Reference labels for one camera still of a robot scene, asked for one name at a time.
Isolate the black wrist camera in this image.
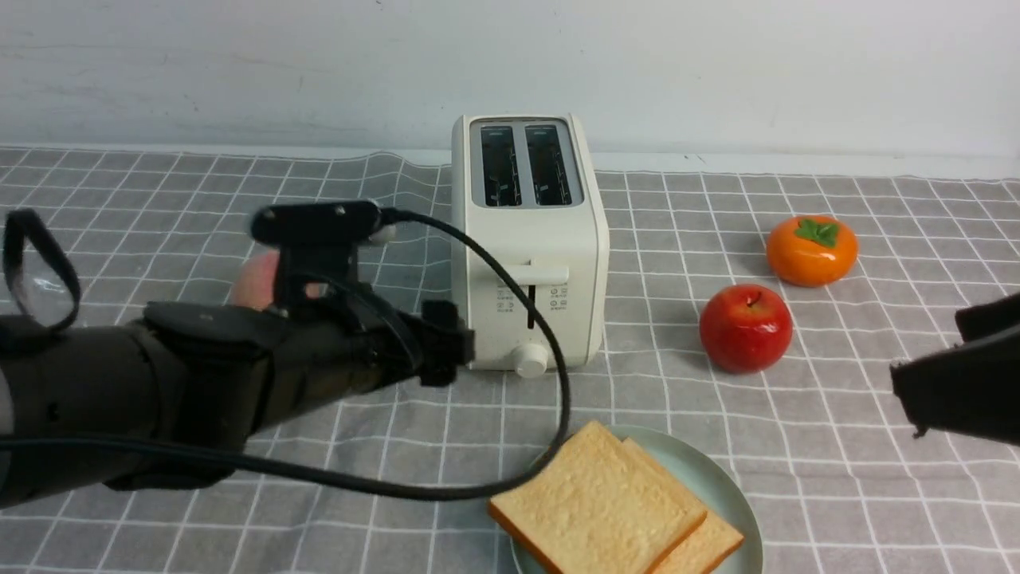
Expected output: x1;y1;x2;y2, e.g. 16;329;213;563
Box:
249;200;396;322

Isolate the orange persimmon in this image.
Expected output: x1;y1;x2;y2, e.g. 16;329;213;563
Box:
766;214;859;288

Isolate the red apple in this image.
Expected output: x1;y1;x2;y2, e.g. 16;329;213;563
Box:
699;284;794;374

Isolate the black cable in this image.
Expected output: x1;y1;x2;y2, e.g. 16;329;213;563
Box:
0;209;571;501

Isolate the grey checked tablecloth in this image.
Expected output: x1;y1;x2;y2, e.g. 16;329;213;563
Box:
2;147;1018;573

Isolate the pink peach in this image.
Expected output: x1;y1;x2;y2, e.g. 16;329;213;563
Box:
230;250;278;310

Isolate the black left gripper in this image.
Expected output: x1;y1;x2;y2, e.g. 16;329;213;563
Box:
143;289;475;447

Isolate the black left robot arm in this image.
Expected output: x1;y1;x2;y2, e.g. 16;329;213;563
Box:
2;200;475;509

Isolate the toasted bread slice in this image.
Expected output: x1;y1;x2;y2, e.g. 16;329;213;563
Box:
488;422;707;573
622;438;744;573

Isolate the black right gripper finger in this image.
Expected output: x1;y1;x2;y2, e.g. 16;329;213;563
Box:
955;292;1019;343
890;326;1019;446

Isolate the white two-slot toaster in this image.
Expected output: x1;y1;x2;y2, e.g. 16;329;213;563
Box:
449;114;610;378

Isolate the light green plate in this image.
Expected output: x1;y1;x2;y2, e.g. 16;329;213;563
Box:
508;421;764;573

